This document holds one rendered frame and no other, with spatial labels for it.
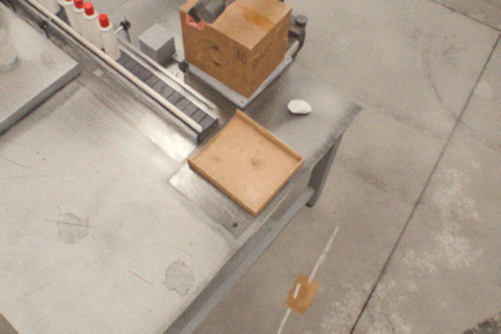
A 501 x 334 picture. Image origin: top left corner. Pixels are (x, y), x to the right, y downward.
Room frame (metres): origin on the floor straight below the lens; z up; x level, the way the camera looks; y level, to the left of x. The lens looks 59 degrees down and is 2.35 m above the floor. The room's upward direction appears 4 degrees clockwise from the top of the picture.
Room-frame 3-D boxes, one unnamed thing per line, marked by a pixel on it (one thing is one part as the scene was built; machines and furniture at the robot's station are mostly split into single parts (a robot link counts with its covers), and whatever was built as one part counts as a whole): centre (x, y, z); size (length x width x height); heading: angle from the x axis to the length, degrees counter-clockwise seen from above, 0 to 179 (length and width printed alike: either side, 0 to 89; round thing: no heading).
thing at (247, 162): (0.83, 0.00, 0.85); 0.30 x 0.26 x 0.04; 53
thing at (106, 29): (1.22, 0.52, 0.98); 0.05 x 0.05 x 0.20
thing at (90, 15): (1.27, 0.58, 0.98); 0.05 x 0.05 x 0.20
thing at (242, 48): (1.26, 0.07, 0.99); 0.30 x 0.24 x 0.27; 57
